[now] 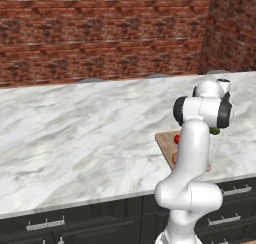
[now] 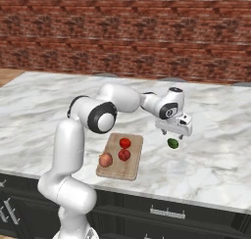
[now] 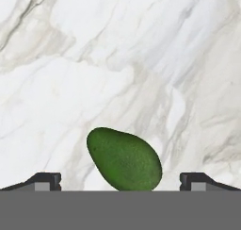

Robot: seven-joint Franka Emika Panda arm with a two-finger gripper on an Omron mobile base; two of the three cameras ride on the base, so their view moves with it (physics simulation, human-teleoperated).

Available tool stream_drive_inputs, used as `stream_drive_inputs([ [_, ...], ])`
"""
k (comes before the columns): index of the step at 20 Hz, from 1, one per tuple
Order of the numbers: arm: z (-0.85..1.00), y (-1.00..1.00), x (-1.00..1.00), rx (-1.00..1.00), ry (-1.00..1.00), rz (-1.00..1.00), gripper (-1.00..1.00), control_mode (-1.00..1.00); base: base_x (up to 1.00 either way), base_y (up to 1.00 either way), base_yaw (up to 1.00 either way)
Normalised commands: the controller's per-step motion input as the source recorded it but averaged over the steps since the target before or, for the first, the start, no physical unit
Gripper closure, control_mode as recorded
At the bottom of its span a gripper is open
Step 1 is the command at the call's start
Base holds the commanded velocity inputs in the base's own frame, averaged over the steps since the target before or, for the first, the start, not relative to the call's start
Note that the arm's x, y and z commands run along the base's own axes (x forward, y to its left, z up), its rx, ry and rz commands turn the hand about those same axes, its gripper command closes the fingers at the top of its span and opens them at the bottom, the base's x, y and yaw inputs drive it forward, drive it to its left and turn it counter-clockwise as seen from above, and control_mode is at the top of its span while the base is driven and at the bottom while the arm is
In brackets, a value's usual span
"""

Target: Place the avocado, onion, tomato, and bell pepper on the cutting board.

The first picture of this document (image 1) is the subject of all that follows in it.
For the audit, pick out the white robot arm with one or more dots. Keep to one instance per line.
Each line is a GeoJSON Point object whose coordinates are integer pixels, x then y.
{"type": "Point", "coordinates": [191, 154]}

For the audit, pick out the wooden cutting board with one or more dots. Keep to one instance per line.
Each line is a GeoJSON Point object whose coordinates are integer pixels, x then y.
{"type": "Point", "coordinates": [166, 143]}

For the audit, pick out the black drawer front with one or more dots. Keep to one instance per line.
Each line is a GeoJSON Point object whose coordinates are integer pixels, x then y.
{"type": "Point", "coordinates": [240, 234]}
{"type": "Point", "coordinates": [86, 212]}
{"type": "Point", "coordinates": [245, 211]}
{"type": "Point", "coordinates": [240, 184]}

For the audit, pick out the black cupboard door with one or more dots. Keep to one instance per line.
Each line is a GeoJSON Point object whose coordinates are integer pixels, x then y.
{"type": "Point", "coordinates": [100, 231]}

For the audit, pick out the brown onion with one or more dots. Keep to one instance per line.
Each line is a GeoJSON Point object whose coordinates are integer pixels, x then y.
{"type": "Point", "coordinates": [174, 158]}

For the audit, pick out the green bell pepper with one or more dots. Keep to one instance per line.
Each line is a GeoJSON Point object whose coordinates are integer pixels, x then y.
{"type": "Point", "coordinates": [214, 131]}

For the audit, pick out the grey stool seat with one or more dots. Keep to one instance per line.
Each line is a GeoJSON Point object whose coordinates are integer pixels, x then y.
{"type": "Point", "coordinates": [217, 71]}
{"type": "Point", "coordinates": [158, 76]}
{"type": "Point", "coordinates": [90, 80]}

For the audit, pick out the black cupboard panel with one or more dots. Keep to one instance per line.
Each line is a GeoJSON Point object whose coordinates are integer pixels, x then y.
{"type": "Point", "coordinates": [151, 218]}

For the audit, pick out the red tomato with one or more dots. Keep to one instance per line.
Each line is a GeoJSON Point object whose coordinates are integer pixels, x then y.
{"type": "Point", "coordinates": [177, 139]}

